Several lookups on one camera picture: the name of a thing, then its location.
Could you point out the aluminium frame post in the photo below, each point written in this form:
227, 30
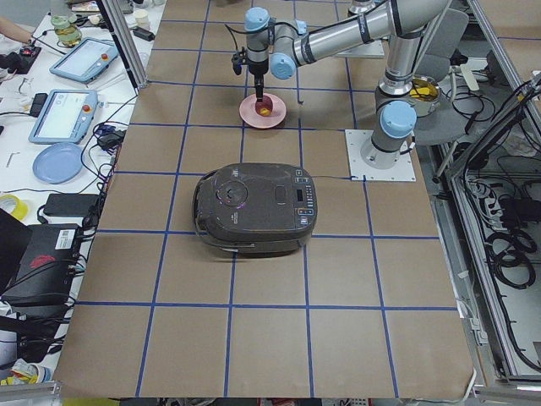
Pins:
118, 28

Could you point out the black laptop computer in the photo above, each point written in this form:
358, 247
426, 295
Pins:
37, 261

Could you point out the dark grey rice cooker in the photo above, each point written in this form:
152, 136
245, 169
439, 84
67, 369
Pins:
255, 208

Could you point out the blue teach pendant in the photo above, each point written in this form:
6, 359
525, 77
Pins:
65, 117
86, 61

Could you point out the lower blue teach pendant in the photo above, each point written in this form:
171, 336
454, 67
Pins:
65, 117

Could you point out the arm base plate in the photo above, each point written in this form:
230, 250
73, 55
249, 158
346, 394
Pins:
358, 141

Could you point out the pink plate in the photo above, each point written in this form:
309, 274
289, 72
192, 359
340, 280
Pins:
249, 115

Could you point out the yellow bowl on stool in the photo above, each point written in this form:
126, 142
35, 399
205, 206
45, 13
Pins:
424, 95

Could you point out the red apple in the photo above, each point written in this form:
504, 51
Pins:
264, 106

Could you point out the light blue plate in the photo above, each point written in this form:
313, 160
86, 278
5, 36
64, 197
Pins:
58, 163

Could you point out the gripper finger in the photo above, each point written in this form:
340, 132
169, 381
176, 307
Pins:
259, 92

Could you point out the upper blue teach pendant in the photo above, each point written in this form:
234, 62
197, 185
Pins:
86, 61

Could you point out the yellow tape roll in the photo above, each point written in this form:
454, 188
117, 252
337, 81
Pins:
14, 206

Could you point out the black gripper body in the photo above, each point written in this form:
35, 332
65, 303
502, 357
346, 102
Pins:
258, 70

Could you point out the aluminium frame rail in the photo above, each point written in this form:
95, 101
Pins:
487, 186

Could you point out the green glass jar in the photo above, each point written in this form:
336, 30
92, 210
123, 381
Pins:
66, 30

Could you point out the black power adapter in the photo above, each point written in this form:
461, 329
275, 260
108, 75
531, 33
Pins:
69, 205

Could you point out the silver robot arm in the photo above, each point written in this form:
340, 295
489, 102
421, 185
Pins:
280, 47

